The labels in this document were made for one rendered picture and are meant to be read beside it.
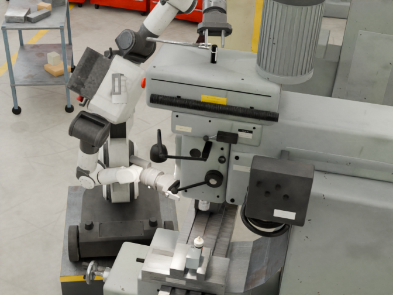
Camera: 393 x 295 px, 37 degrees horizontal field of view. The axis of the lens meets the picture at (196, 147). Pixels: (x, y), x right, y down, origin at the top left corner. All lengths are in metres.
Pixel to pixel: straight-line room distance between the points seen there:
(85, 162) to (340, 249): 1.17
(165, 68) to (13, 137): 3.23
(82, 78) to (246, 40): 1.67
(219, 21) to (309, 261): 0.95
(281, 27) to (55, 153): 3.26
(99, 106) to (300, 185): 1.02
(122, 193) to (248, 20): 1.42
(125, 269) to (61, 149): 2.26
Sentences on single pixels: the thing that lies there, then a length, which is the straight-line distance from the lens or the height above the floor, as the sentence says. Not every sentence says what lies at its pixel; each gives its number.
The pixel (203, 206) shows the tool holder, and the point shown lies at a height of 1.23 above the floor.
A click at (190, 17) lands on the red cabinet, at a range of 7.02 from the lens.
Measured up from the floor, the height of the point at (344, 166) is 1.61.
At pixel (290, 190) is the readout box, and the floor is 1.66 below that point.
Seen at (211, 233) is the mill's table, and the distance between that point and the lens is 2.74.
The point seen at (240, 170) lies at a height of 1.52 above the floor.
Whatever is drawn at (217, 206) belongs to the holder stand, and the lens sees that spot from 2.81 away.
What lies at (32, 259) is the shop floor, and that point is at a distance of 4.03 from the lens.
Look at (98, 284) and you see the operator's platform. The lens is 3.39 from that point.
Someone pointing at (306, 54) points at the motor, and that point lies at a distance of 1.99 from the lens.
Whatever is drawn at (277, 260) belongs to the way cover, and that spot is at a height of 1.07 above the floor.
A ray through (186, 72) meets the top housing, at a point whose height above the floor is 1.89.
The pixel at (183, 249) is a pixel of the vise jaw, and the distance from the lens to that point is 2.50.
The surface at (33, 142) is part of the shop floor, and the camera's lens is 5.07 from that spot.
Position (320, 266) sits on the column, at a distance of 2.31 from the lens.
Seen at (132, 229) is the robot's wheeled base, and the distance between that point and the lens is 3.29.
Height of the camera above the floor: 2.84
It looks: 35 degrees down
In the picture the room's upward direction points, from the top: 3 degrees clockwise
